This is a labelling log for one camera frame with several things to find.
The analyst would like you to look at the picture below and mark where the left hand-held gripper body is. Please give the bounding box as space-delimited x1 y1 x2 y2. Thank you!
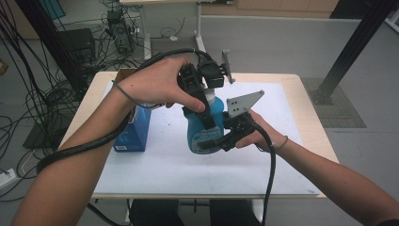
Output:
176 48 236 115

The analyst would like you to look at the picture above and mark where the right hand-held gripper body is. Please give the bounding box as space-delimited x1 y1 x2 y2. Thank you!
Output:
220 89 265 152

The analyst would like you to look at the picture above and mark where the blue bottle with white cap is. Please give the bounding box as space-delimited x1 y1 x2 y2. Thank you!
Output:
183 88 226 155

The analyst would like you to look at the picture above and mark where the blue cardboard box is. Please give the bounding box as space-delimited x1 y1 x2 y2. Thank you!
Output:
112 68 152 153

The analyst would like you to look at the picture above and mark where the person's left hand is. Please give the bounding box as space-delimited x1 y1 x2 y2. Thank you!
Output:
117 56 207 114

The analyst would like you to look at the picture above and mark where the person's right hand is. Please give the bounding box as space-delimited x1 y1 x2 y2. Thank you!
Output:
234 109 285 153

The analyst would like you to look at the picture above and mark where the white table mat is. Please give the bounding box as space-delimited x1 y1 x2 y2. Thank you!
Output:
93 80 321 197

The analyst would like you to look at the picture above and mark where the person's right leg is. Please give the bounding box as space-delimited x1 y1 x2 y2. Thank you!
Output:
209 199 262 226

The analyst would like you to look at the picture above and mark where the person's leg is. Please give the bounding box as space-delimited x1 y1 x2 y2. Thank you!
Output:
209 199 262 226
128 199 186 226

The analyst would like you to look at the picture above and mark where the black computer tower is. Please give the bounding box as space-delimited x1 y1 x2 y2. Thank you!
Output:
106 8 136 55

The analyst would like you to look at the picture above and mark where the person's left leg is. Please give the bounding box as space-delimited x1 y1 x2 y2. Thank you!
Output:
128 199 186 226

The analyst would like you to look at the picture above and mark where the wooden cabinet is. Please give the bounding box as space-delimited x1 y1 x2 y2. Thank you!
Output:
200 0 341 19

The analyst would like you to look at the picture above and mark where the dark grey floor mat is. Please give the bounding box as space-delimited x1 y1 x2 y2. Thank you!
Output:
300 77 368 129

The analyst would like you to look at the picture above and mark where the black equipment box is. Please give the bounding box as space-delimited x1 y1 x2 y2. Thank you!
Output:
56 27 97 64

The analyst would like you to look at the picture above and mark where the black floor plate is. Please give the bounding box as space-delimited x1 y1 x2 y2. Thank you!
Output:
23 121 76 151

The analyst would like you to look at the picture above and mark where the white power strip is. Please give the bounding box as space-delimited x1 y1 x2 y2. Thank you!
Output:
0 168 19 190

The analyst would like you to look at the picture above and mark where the white desk frame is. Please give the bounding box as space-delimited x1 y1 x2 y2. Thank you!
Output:
119 0 209 62

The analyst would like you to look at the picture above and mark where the grey right wrist strap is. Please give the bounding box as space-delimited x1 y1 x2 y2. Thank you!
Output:
254 135 289 153

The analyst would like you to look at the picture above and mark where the grey wrist strap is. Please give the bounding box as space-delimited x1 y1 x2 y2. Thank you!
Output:
110 79 165 110
254 135 289 153

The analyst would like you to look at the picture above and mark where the grey left wrist strap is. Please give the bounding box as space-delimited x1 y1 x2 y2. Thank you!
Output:
110 79 165 110

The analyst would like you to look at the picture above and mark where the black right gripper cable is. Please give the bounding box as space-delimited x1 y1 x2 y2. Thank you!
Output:
249 121 278 226

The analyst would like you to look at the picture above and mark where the thick black left gripper cable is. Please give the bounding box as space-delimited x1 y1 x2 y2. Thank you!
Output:
36 47 215 175

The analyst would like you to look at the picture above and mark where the black metal stand post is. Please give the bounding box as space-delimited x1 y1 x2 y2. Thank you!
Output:
13 0 88 95
310 0 399 105

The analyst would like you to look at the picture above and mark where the tangle of black floor cables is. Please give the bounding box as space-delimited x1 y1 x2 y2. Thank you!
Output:
0 0 186 203

